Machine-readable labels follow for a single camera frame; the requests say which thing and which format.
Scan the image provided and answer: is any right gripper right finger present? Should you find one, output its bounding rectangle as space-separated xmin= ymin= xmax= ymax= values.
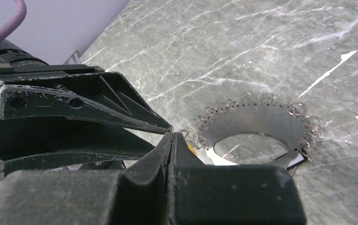
xmin=168 ymin=133 xmax=307 ymax=225

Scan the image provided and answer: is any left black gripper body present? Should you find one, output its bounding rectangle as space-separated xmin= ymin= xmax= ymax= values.
xmin=0 ymin=40 xmax=103 ymax=152

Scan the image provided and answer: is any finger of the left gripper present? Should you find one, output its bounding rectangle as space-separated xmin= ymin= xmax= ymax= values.
xmin=0 ymin=124 xmax=154 ymax=179
xmin=0 ymin=72 xmax=171 ymax=134

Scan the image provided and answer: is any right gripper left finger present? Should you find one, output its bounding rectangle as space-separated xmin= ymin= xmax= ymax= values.
xmin=0 ymin=132 xmax=173 ymax=225

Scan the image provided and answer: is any key with yellow tag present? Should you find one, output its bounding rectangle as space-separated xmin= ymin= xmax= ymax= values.
xmin=186 ymin=141 xmax=197 ymax=156

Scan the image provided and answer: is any black key tag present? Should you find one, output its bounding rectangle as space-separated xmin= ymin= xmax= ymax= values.
xmin=287 ymin=154 xmax=308 ymax=170

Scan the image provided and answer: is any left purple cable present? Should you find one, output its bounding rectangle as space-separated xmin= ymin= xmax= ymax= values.
xmin=0 ymin=0 xmax=27 ymax=56

